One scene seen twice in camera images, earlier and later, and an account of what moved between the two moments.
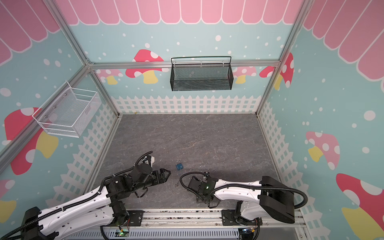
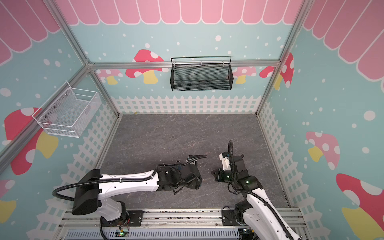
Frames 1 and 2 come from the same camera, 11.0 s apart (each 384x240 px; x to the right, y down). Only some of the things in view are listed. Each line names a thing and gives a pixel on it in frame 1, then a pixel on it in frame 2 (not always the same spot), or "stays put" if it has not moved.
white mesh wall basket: [68, 111] stays put
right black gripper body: [192, 184] to [217, 174]
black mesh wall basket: [201, 73] stays put
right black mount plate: [228, 219] stays put
